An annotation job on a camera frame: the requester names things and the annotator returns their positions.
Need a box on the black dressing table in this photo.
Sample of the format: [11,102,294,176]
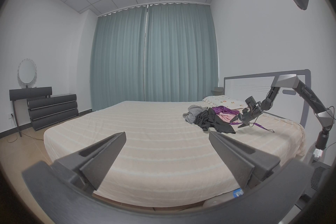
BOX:
[9,86,53,137]

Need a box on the white printed pillow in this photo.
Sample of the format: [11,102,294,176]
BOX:
[202,95,249,109]

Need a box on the bed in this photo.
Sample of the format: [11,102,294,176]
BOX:
[43,69,312,209]

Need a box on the black chest of drawers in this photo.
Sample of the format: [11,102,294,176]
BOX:
[26,93,79,131]

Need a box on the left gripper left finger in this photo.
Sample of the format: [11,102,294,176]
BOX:
[52,132,127,193]

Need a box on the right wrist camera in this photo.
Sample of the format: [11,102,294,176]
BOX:
[245,96,260,110]

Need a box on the blue-green curtain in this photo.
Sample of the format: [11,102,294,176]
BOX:
[144,2,219,103]
[90,5,148,112]

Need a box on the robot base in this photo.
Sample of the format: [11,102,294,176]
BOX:
[294,141,334,218]

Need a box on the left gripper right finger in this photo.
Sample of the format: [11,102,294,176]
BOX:
[209,131,281,190]

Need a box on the round white-framed mirror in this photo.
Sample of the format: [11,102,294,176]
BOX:
[17,59,37,87]

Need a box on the pile of clothes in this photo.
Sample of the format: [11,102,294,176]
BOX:
[182,104,275,135]

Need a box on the black cable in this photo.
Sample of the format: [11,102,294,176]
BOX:
[6,131,44,144]

